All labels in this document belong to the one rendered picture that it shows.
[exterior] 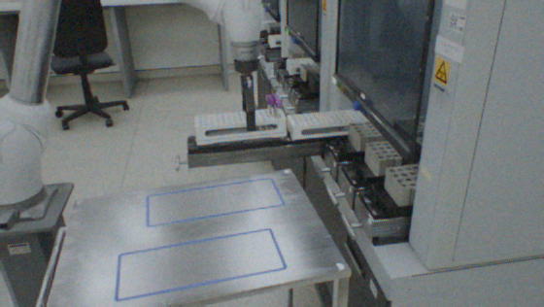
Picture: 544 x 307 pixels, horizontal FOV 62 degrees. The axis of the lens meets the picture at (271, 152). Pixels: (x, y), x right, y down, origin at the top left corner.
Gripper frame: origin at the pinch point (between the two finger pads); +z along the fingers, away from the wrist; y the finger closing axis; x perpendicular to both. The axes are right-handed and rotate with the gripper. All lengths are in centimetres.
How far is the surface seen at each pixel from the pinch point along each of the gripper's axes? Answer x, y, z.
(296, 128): 15.1, 5.1, 3.1
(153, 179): -51, -125, 88
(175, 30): -35, -350, 38
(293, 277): 0, 69, 7
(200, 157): -17.1, 6.6, 9.5
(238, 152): -4.8, 6.7, 8.7
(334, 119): 29.0, 2.1, 2.5
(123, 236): -36, 48, 7
